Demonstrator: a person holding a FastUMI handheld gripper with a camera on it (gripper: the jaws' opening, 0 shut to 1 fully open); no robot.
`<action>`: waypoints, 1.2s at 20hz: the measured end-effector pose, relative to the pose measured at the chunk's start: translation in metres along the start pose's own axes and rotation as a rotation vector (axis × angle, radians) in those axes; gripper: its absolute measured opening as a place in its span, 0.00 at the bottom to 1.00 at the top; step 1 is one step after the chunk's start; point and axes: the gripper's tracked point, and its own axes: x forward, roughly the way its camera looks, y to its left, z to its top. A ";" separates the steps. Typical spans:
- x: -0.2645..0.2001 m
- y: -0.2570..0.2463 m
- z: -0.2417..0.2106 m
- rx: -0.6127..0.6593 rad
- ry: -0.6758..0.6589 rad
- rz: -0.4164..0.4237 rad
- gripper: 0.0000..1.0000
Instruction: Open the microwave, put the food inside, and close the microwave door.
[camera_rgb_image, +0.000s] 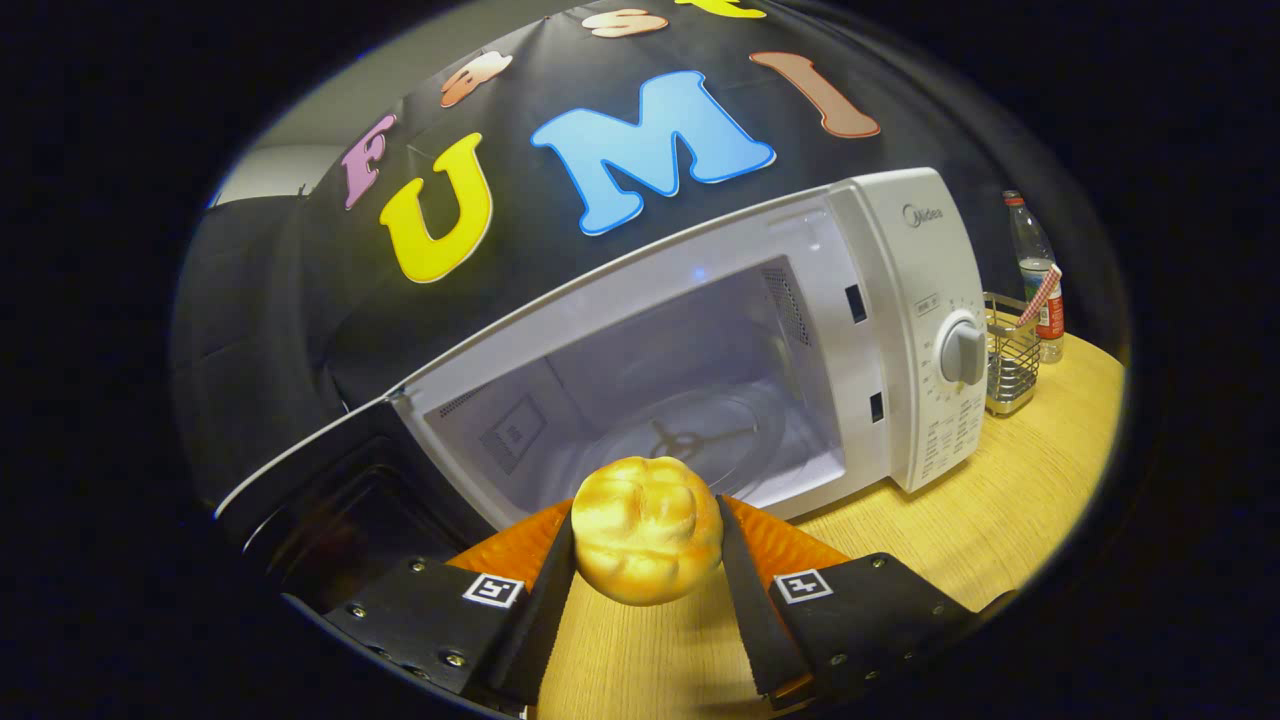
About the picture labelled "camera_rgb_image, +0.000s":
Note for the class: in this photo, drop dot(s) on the white microwave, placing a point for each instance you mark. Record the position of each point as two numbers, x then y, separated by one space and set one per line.
900 300

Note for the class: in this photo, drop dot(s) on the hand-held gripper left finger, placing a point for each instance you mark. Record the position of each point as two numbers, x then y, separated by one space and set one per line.
545 620

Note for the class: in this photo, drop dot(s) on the golden bread bun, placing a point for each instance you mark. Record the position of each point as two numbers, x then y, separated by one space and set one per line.
645 530

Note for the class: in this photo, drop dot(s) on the clear bottle with red label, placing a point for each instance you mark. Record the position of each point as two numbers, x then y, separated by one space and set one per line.
1030 235

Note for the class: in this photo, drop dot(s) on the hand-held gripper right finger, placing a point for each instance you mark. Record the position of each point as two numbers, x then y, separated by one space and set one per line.
748 610

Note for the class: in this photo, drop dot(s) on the red checked straw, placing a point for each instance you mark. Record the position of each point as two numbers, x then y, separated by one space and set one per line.
1040 295

